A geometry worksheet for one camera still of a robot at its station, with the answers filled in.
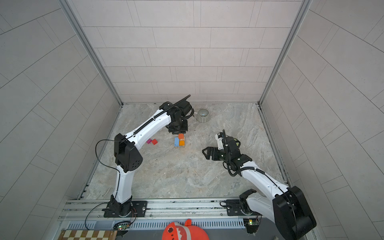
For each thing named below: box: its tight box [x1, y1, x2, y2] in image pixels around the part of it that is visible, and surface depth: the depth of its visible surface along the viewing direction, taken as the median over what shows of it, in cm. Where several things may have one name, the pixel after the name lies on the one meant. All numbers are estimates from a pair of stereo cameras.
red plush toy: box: [162, 218, 210, 240], surface depth 61 cm
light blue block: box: [174, 137, 180, 147], surface depth 91 cm
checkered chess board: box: [57, 229, 117, 240], surface depth 63 cm
